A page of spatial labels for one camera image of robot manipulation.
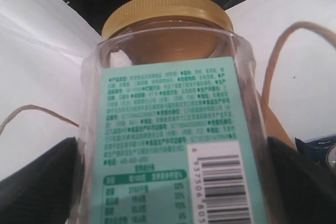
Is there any clear nut jar gold lid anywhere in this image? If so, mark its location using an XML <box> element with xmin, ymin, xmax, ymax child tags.
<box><xmin>76</xmin><ymin>0</ymin><xmax>275</xmax><ymax>223</ymax></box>

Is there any spaghetti packet dark blue top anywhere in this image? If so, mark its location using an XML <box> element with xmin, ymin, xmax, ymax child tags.
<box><xmin>295</xmin><ymin>134</ymin><xmax>335</xmax><ymax>169</ymax></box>

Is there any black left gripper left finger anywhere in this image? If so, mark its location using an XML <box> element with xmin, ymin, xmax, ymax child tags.
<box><xmin>1</xmin><ymin>137</ymin><xmax>77</xmax><ymax>223</ymax></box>

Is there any brown paper shopping bag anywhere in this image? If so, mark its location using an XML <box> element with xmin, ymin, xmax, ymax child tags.
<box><xmin>0</xmin><ymin>21</ymin><xmax>336</xmax><ymax>224</ymax></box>

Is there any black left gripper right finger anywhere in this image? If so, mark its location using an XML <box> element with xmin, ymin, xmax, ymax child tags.
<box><xmin>268</xmin><ymin>137</ymin><xmax>335</xmax><ymax>223</ymax></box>

